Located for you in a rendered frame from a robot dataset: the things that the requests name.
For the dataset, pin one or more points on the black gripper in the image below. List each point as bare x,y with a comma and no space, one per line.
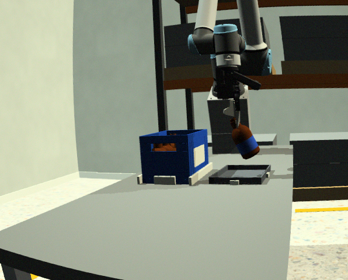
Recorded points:
229,90

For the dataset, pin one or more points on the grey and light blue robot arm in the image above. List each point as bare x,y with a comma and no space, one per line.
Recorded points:
249,53

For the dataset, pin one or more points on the dark blue crate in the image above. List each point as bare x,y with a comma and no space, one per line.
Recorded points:
190,156

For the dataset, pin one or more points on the cream flat bar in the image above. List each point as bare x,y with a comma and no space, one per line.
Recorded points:
171,180

